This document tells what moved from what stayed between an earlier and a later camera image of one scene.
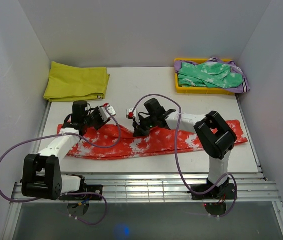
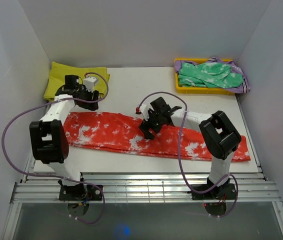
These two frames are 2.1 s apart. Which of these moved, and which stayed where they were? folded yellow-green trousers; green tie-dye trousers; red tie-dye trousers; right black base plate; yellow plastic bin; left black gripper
Moved: left black gripper; red tie-dye trousers
Stayed: folded yellow-green trousers; green tie-dye trousers; right black base plate; yellow plastic bin
